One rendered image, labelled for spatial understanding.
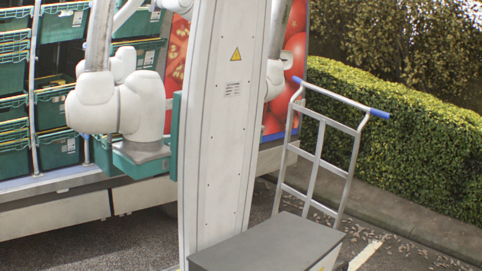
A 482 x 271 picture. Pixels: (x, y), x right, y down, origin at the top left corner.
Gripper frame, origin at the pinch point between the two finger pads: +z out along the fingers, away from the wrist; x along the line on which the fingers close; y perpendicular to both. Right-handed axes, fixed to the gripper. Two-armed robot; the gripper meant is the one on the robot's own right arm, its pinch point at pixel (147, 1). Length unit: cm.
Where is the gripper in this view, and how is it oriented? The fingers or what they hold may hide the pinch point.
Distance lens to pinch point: 214.4
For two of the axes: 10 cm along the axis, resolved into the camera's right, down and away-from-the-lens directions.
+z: -7.0, -3.2, 6.4
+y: -7.1, 1.5, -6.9
